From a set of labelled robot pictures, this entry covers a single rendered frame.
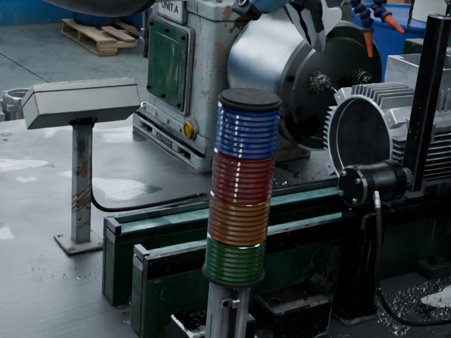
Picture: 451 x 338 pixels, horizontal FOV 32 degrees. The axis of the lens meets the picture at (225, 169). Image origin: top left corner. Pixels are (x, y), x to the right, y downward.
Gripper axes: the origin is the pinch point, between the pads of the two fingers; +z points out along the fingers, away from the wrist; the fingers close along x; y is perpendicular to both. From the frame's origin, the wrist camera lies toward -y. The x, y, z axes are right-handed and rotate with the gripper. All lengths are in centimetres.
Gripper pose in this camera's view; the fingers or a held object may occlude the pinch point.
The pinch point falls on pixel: (314, 47)
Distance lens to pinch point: 124.5
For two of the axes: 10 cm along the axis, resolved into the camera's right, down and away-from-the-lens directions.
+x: -5.2, -3.5, 7.8
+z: 3.6, 7.4, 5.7
